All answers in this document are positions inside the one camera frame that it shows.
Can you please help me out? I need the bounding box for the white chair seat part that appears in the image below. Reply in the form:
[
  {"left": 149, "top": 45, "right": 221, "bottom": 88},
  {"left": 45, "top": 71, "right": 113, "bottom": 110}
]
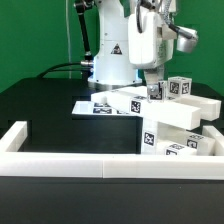
[{"left": 140, "top": 118, "right": 179, "bottom": 155}]

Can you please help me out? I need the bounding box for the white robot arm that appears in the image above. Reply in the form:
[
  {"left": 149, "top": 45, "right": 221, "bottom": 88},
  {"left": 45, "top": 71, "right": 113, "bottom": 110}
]
[{"left": 74, "top": 0, "right": 198, "bottom": 96}]

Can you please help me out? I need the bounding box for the white chair back frame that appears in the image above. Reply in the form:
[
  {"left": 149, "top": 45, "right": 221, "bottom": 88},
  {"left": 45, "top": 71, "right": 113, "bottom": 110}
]
[{"left": 91, "top": 86, "right": 221, "bottom": 130}]

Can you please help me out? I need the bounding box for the white U-shaped boundary frame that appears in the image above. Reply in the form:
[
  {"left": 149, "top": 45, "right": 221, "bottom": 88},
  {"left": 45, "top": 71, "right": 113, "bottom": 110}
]
[{"left": 0, "top": 121, "right": 224, "bottom": 180}]

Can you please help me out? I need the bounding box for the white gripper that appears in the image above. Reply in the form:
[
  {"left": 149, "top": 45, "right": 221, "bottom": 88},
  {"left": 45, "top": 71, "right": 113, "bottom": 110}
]
[{"left": 128, "top": 7, "right": 174, "bottom": 86}]

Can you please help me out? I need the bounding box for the white marker base sheet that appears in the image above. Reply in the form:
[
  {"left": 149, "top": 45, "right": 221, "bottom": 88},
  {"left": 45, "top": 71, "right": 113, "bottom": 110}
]
[{"left": 72, "top": 101, "right": 128, "bottom": 116}]

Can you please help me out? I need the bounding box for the black cable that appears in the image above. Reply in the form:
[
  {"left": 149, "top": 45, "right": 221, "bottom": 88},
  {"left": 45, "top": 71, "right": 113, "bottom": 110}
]
[{"left": 35, "top": 61, "right": 96, "bottom": 80}]

